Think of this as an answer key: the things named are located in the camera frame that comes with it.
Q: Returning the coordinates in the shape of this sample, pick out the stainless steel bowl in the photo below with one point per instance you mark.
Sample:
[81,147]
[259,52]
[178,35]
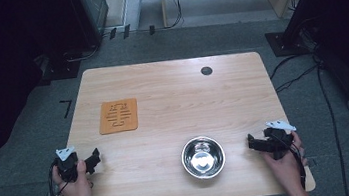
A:
[203,157]

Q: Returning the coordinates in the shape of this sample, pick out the black stand base plate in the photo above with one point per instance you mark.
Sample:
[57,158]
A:
[285,44]

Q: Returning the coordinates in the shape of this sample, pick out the person's left hand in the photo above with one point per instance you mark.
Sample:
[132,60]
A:
[78,190]

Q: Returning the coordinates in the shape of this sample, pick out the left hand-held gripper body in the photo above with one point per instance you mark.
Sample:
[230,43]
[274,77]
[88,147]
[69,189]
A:
[68,166]

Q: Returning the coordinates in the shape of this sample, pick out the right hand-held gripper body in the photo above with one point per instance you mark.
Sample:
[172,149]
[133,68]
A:
[278,140]

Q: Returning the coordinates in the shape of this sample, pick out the black equipment cabinet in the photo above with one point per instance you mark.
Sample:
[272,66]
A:
[91,14]

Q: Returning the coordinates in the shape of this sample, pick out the orange cut-out trivet mat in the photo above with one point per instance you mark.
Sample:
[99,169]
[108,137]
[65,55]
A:
[118,116]

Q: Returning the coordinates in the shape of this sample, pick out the person's right hand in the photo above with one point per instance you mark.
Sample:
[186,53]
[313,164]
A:
[287,168]

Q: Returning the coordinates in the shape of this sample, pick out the small black floor bracket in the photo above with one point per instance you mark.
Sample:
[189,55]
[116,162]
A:
[152,30]
[112,33]
[126,31]

